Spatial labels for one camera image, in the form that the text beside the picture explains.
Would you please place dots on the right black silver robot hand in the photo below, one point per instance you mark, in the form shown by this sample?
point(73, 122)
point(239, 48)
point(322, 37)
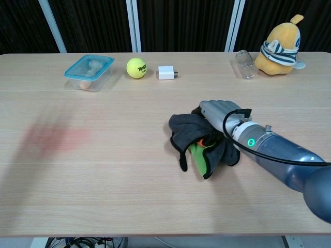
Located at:
point(219, 111)

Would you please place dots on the dark grey cleaning cloth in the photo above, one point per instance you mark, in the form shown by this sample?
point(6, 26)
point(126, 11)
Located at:
point(186, 129)

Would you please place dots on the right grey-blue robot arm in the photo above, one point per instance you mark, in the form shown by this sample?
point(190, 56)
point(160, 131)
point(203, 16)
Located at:
point(284, 157)

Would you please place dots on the clear plastic jar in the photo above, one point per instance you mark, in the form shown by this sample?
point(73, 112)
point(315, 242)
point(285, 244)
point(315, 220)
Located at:
point(245, 65)

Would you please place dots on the white power adapter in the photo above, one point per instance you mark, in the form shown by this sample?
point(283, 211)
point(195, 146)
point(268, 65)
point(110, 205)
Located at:
point(165, 73)

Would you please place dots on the yellow plush toy striped scarf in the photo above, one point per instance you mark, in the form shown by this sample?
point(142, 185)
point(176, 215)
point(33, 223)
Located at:
point(276, 51)

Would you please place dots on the yellow tennis ball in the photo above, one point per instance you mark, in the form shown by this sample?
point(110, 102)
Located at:
point(136, 67)

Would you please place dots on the clear container with blue lid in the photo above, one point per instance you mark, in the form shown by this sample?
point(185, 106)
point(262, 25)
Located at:
point(90, 72)

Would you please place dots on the beige toy inside container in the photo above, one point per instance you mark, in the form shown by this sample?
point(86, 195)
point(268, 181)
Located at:
point(91, 66)

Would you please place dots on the white aluminium partition post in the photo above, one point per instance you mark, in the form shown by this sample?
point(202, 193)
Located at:
point(134, 25)
point(53, 28)
point(234, 25)

